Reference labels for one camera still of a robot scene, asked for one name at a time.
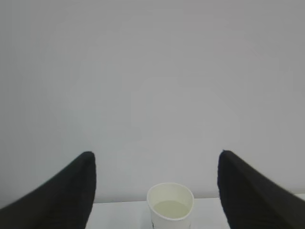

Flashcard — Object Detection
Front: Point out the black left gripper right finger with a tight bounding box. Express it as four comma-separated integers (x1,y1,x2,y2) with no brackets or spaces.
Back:
217,150,305,229

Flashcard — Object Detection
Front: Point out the white paper coffee cup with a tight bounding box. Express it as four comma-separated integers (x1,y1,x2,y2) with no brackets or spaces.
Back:
146,183,194,229

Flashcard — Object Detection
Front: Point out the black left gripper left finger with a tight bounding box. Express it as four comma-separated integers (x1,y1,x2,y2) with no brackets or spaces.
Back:
0,152,96,229

